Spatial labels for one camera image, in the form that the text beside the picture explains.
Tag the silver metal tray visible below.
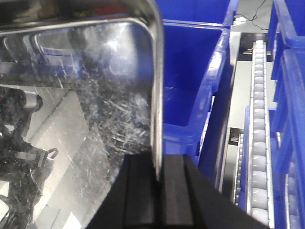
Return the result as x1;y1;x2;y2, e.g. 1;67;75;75
0;0;164;229

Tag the blue bin lower right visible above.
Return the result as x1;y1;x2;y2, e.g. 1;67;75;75
272;49;305;229

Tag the blue bin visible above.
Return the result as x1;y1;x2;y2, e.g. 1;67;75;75
272;49;305;229
163;22;230;165

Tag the white roller conveyor track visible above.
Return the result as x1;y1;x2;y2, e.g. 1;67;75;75
246;40;275;229

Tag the metal lane divider rail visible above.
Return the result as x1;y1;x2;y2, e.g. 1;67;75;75
214;31;241;192

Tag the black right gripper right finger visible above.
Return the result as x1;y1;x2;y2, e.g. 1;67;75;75
160;155;267;229

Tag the blue bin lower centre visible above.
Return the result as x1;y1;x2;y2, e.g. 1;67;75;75
163;22;230;165

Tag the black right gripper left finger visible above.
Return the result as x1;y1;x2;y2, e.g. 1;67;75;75
86;154;158;229

